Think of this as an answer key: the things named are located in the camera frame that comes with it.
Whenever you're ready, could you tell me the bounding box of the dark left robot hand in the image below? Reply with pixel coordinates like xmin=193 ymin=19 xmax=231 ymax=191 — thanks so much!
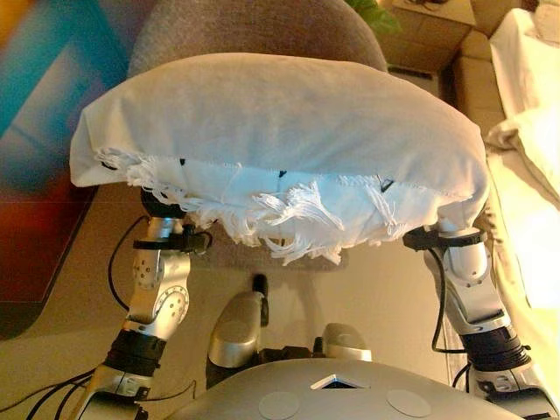
xmin=138 ymin=185 xmax=187 ymax=221

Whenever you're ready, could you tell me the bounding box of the white ruffled cushion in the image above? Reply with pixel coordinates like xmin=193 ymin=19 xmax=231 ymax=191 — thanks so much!
xmin=69 ymin=52 xmax=492 ymax=269

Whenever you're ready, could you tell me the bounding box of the glossy wooden wardrobe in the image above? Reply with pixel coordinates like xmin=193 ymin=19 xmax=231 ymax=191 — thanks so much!
xmin=0 ymin=0 xmax=164 ymax=340

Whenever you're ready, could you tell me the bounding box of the silver left robot leg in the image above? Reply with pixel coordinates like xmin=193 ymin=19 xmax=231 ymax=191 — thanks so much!
xmin=205 ymin=272 xmax=270 ymax=389

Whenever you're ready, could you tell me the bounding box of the silver robot leg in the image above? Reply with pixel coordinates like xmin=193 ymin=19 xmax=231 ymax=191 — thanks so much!
xmin=311 ymin=322 xmax=374 ymax=364
xmin=205 ymin=272 xmax=270 ymax=389

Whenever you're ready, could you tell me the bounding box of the grey fabric armchair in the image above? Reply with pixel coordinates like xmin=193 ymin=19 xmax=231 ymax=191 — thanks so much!
xmin=126 ymin=0 xmax=391 ymax=275

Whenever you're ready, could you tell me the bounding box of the silver right robot leg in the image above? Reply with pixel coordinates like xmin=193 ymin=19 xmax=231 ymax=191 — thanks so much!
xmin=311 ymin=322 xmax=374 ymax=364

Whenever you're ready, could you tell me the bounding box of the grey robot torso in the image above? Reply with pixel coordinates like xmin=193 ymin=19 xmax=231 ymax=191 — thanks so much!
xmin=167 ymin=355 xmax=496 ymax=420

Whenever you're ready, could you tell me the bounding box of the green potted plant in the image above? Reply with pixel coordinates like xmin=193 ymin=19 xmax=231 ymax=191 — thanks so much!
xmin=346 ymin=0 xmax=403 ymax=37

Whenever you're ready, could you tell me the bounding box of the cardboard box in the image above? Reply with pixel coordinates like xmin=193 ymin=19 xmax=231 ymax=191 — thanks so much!
xmin=377 ymin=0 xmax=477 ymax=82

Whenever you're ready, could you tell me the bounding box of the beige fringed blanket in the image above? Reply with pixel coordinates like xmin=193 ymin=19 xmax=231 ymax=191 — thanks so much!
xmin=482 ymin=106 xmax=560 ymax=312

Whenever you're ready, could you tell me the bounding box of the white duvet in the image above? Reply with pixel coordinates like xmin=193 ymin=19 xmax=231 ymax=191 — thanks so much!
xmin=488 ymin=5 xmax=560 ymax=129

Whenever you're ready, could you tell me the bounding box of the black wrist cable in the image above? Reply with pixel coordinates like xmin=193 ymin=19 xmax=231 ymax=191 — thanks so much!
xmin=430 ymin=246 xmax=473 ymax=391
xmin=106 ymin=215 xmax=148 ymax=314

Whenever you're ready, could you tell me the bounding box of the brown upholstered bed frame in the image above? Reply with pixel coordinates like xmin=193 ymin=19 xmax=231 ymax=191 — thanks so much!
xmin=449 ymin=0 xmax=509 ymax=133

